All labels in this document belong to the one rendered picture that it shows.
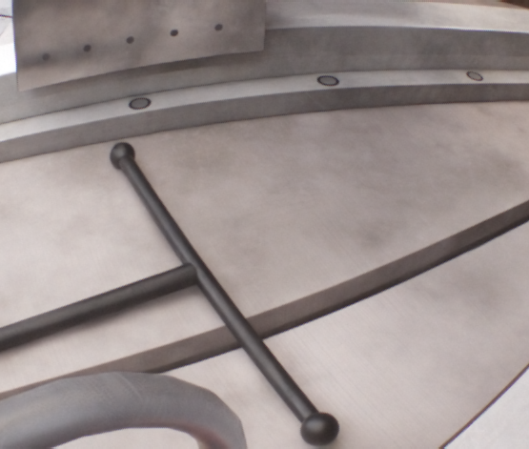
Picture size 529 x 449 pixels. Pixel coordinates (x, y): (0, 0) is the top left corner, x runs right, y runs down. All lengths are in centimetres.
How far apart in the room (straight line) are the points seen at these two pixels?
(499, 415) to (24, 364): 66
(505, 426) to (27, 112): 107
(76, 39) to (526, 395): 92
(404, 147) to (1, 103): 75
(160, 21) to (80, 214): 33
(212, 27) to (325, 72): 30
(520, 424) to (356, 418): 46
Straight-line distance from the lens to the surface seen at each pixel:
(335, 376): 87
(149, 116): 125
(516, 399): 41
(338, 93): 133
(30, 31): 112
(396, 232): 108
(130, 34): 114
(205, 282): 93
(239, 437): 16
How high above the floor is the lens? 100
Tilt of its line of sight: 39 degrees down
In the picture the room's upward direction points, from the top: 3 degrees clockwise
